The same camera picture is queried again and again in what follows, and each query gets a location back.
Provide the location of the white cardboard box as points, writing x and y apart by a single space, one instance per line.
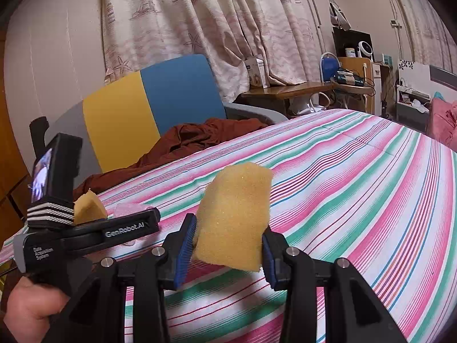
257 73

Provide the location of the grey yellow blue chair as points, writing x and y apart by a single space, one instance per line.
150 114

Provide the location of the printed beige curtain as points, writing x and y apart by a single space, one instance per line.
200 18

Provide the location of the red-brown cloth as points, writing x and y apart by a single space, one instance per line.
200 139

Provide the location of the wooden cabinet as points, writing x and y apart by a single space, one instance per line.
357 65

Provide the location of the pink bedding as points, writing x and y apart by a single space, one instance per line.
444 121

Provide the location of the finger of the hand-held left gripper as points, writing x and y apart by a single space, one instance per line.
151 219

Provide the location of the black monitor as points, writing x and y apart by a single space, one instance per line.
348 37

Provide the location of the large yellow sponge block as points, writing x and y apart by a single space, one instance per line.
232 218

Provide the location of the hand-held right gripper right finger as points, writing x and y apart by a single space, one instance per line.
269 264

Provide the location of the wooden wardrobe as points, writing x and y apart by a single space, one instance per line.
10 171

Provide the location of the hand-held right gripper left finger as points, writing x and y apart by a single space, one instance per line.
185 250

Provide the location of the blue round appliance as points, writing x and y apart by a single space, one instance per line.
330 68

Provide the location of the pink packet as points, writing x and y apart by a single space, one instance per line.
130 210

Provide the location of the white round fan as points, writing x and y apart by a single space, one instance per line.
365 50

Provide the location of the white floor lamp pole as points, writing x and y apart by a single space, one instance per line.
314 10

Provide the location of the wooden desk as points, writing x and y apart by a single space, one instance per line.
285 91

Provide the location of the striped tablecloth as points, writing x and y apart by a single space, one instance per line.
357 203

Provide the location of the person's left hand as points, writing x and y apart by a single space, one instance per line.
25 311

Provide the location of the small yellow sponge piece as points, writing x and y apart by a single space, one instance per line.
89 209

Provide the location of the white shelf unit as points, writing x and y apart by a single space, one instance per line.
412 89

